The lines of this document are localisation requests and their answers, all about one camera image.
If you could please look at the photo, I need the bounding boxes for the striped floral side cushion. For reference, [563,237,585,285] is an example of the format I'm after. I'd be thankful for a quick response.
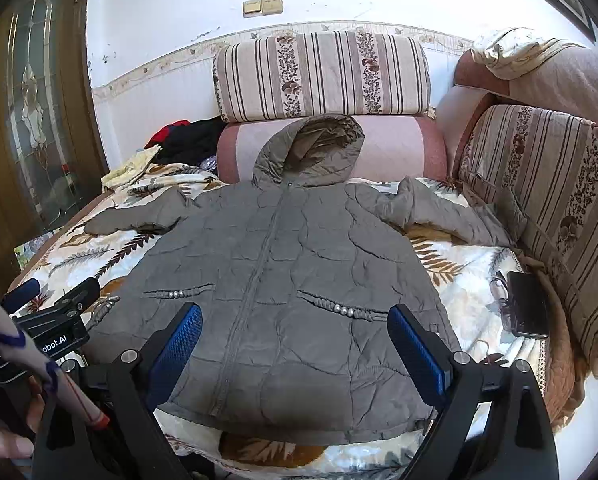
[459,104,598,377]

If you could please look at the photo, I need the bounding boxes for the pink sofa backrest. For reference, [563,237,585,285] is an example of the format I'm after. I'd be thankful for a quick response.
[436,47,598,177]

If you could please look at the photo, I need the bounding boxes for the pale yellow cloth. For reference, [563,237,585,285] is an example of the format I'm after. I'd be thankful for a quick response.
[100,144,161,192]

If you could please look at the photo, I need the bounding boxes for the purple frame eyeglasses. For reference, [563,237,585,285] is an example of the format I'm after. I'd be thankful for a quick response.
[490,271,512,332]

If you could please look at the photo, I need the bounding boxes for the grey quilted hooded jacket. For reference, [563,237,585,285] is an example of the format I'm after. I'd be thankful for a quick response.
[84,115,511,445]

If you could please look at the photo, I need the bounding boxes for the cream cloth on sofa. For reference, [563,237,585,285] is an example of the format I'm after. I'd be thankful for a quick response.
[470,27,586,80]

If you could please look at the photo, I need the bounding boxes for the person's left hand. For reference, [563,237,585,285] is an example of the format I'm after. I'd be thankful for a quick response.
[0,394,45,460]

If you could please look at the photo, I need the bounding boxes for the black and red clothes pile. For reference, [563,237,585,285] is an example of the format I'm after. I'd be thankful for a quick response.
[145,116,226,166]

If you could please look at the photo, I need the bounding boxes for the beige wall switch plate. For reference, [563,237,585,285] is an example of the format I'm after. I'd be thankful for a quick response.
[243,0,284,18]

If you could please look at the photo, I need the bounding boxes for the pink cylindrical bolster pillow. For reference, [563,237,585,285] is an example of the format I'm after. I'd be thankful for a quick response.
[217,115,448,183]

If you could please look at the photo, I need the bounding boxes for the wooden door with glass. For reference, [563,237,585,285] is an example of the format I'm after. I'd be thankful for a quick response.
[0,0,108,296]

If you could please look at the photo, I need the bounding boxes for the black smartphone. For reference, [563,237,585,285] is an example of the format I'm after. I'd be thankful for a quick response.
[508,271,549,339]

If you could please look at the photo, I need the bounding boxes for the striped floral back cushion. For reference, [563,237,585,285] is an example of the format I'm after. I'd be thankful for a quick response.
[212,30,431,122]

